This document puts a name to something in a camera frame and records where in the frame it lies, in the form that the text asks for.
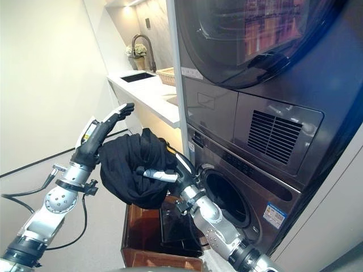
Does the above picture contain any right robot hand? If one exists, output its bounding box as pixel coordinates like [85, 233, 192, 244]
[136, 154, 197, 197]

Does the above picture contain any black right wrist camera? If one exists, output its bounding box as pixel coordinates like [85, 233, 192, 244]
[175, 199, 189, 216]

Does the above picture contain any dark stacked tumble dryer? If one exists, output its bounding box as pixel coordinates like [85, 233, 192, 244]
[173, 0, 363, 194]

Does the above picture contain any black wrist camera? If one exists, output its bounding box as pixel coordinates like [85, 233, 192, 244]
[85, 179, 99, 197]
[175, 199, 189, 216]

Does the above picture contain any black garment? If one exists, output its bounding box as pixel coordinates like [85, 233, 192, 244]
[99, 127, 178, 210]

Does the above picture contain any glossy dark brown stool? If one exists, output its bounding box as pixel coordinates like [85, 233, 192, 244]
[121, 195, 205, 267]

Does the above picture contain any low wicker tray basket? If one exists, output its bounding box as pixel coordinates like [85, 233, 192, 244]
[155, 67, 178, 87]

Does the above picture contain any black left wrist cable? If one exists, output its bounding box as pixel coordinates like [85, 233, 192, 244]
[1, 167, 89, 250]

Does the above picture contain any flower pot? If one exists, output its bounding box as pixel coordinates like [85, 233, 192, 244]
[126, 44, 149, 70]

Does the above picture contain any grey front-load washing machine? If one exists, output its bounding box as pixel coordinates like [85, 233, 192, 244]
[187, 124, 303, 256]

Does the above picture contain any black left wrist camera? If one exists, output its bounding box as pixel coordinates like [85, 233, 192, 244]
[85, 179, 99, 197]

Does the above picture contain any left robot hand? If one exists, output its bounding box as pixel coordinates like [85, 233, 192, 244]
[74, 103, 136, 165]

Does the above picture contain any square blue white sticker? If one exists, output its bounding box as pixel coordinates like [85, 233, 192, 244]
[263, 202, 286, 228]

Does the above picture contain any cream cabinet with white counter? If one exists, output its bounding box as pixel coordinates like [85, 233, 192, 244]
[107, 70, 183, 143]

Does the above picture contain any orange woven wicker basket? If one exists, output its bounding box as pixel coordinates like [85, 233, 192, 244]
[132, 250, 203, 272]

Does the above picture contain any black rectangular counter inset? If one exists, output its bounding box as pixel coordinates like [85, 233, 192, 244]
[120, 72, 157, 84]

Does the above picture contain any dark curved kitchen faucet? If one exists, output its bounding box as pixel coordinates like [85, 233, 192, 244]
[132, 34, 158, 73]

